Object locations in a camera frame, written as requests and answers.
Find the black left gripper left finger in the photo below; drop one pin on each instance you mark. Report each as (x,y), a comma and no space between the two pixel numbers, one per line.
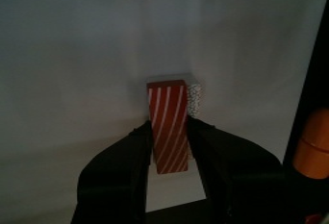
(113,173)

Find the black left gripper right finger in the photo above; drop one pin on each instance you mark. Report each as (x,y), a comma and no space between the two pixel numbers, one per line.
(232,173)

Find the red striped salmon block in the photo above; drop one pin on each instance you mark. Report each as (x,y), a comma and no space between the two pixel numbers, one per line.
(168,125)

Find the white speckled rice block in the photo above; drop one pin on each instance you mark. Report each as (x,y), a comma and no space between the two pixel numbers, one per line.
(194,99)

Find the orange toy cylinder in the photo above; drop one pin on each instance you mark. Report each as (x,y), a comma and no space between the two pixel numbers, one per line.
(313,147)

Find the red toy piece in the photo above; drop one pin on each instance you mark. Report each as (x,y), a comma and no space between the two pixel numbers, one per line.
(314,219)

